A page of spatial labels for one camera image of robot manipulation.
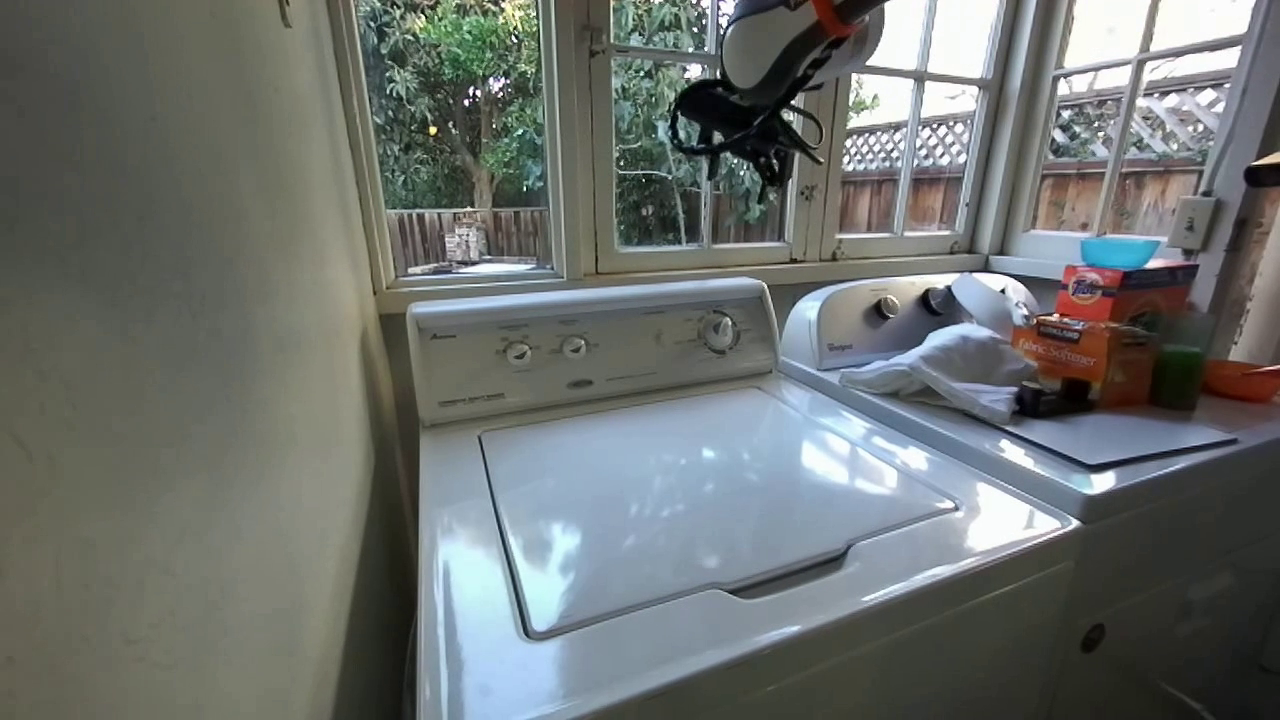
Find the brown wooden fence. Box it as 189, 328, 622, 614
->
380, 72, 1234, 274

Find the orange cardboard box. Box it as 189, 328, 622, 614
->
1008, 310, 1163, 413

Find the cream wooden window frame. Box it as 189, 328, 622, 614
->
322, 0, 1280, 316

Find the large round washer dial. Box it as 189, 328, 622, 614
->
699, 308, 742, 361

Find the small black object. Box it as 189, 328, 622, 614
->
1010, 374, 1100, 419

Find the white rounded plastic object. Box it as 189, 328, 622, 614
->
944, 269, 1042, 332

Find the small orange cable tie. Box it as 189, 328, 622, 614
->
810, 0, 861, 45

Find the orange detergent box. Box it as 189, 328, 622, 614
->
1050, 254, 1203, 332

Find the blue bowl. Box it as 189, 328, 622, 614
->
1077, 230, 1168, 274

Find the white top-load washing machine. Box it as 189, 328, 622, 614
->
405, 271, 1088, 720

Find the grey flat mat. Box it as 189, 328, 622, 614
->
989, 403, 1241, 473

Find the green tree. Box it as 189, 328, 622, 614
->
356, 0, 802, 252

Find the white wall outlet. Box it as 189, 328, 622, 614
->
1168, 192, 1225, 254

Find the white cloth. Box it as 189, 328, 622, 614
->
837, 316, 1042, 422

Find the white dryer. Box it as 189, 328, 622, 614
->
777, 269, 1280, 720

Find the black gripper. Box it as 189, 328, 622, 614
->
672, 74, 832, 192

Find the white washing machine lid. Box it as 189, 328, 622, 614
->
471, 381, 963, 644

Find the green cup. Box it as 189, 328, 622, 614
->
1148, 338, 1212, 417

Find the orange dish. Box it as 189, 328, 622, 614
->
1197, 355, 1280, 409

